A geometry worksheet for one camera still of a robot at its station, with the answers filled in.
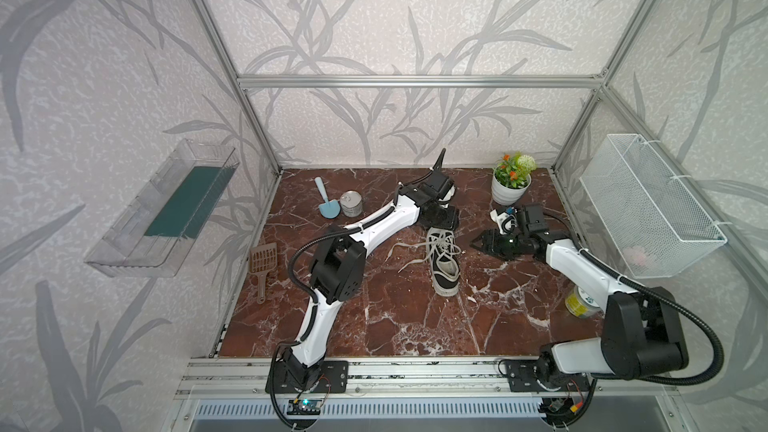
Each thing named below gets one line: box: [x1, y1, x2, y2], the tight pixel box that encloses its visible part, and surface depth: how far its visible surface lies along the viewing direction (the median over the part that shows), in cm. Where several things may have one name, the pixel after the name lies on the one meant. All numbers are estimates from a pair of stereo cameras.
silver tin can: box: [340, 190, 363, 218], surface depth 107 cm
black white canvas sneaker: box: [427, 227, 461, 297], surface depth 90 cm
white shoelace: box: [385, 231, 462, 274], surface depth 96 cm
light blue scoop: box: [314, 176, 341, 219], surface depth 110 cm
